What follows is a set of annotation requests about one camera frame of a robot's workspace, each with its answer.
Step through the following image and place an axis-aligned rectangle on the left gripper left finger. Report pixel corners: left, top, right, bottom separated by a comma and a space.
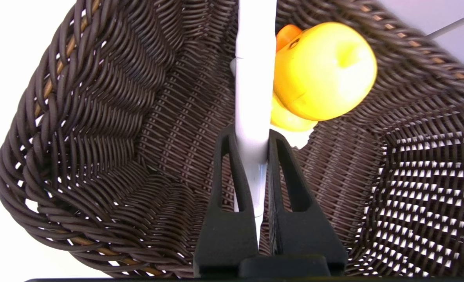
193, 125, 260, 277

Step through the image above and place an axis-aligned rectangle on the yellow duck toy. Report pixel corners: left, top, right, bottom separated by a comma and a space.
270, 22, 378, 149

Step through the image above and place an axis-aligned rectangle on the dark brown wicker basket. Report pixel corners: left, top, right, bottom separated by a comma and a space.
0, 0, 464, 278

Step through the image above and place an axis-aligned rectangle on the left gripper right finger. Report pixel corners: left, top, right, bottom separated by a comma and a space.
267, 129, 348, 275

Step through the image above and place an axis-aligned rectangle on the white marker pen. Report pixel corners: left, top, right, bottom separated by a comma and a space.
232, 0, 277, 239

